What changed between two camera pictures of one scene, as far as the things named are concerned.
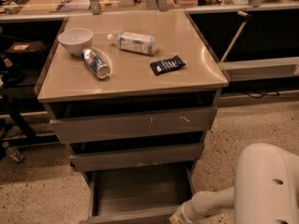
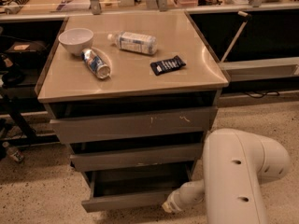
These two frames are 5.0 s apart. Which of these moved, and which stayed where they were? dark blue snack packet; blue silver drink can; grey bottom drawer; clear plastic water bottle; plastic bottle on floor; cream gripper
Moved: cream gripper; grey bottom drawer
Stayed: clear plastic water bottle; plastic bottle on floor; dark blue snack packet; blue silver drink can
